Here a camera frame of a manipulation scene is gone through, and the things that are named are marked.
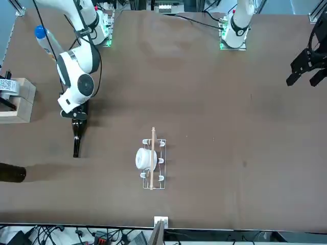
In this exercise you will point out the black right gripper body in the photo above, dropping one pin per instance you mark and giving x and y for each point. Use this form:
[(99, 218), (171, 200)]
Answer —
[(76, 113)]

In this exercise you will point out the grey power adapter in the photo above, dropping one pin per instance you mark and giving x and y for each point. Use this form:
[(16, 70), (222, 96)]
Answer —
[(139, 238)]

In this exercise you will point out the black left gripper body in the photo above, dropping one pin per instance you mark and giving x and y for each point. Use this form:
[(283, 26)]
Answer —
[(321, 57)]

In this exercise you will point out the wooden block stand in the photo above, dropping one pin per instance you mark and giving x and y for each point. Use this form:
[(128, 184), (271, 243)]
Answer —
[(25, 102)]

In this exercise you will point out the dark green glass bottle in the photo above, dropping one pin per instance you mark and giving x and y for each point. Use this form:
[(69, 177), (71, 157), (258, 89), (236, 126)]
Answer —
[(76, 143)]

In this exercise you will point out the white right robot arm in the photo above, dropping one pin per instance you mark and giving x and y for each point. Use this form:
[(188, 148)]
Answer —
[(76, 74)]

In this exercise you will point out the aluminium corner bracket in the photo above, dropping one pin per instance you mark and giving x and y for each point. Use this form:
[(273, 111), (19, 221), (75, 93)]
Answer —
[(20, 10), (315, 16)]

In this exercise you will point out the clear plastic bottle blue cap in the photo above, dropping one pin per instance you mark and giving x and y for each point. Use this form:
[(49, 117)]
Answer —
[(41, 32)]

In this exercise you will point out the white power strip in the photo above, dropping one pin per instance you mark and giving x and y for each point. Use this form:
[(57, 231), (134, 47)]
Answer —
[(164, 9)]

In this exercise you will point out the white cup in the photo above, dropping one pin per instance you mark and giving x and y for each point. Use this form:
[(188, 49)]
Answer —
[(143, 158)]

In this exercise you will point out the white QR code label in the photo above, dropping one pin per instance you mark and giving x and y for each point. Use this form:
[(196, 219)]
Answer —
[(6, 84)]

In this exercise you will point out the brown glass bottle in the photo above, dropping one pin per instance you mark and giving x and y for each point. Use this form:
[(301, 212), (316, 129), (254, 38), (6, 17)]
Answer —
[(11, 173)]

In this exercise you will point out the aluminium camera post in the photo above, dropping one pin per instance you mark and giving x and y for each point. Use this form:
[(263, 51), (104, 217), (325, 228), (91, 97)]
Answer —
[(159, 229)]

